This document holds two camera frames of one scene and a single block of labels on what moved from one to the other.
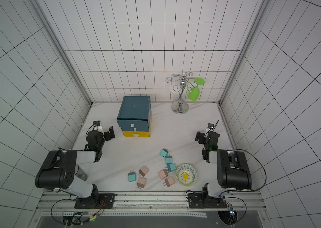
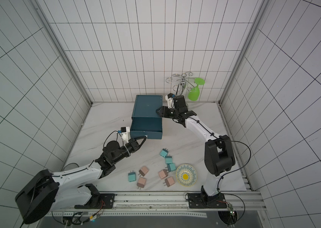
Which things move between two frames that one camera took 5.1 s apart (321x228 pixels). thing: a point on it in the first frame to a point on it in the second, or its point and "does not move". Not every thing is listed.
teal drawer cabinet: [135, 113] to [144, 114]
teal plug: [168, 159] does not move
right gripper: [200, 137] to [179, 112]
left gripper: [107, 134] to [134, 143]
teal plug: [164, 153] does not move
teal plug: [131, 176] does not move
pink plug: [163, 174] does not move
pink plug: [143, 170] does not move
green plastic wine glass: [193, 93] does not move
